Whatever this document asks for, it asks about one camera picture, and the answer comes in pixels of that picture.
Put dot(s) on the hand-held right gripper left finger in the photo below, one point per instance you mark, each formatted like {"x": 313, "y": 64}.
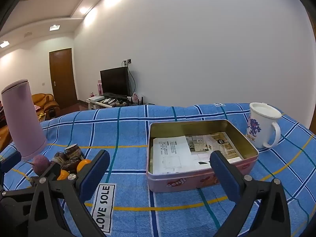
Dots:
{"x": 95, "y": 177}

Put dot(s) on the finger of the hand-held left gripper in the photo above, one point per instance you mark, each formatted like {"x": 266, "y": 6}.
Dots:
{"x": 53, "y": 170}
{"x": 11, "y": 160}

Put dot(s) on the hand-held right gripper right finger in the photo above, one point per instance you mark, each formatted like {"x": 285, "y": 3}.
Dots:
{"x": 223, "y": 175}

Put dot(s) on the medium orange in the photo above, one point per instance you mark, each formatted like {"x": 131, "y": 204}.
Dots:
{"x": 63, "y": 175}

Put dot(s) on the large orange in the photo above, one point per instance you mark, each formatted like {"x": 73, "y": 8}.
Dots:
{"x": 84, "y": 164}

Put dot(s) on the pink metal tin box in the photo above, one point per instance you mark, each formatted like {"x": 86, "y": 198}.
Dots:
{"x": 172, "y": 182}

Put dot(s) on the purple tumbler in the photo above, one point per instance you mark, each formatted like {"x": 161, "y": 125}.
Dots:
{"x": 22, "y": 118}

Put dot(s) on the printed paper leaflet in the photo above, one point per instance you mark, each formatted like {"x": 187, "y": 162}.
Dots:
{"x": 172, "y": 153}

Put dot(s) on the blue plaid bedsheet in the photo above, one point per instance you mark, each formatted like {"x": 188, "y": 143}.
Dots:
{"x": 128, "y": 133}

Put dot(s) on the white printed mug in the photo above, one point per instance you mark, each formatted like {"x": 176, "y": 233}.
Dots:
{"x": 256, "y": 128}

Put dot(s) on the orange leather armchair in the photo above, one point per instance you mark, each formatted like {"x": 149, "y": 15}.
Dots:
{"x": 47, "y": 103}

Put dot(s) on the white TV stand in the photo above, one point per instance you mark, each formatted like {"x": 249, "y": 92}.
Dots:
{"x": 98, "y": 103}

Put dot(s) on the brown wooden door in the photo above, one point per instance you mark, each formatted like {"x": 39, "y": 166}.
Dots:
{"x": 63, "y": 79}

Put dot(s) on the black television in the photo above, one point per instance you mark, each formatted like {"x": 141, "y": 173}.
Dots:
{"x": 114, "y": 81}

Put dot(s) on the square recessed ceiling light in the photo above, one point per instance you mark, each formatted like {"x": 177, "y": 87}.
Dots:
{"x": 54, "y": 27}
{"x": 3, "y": 44}

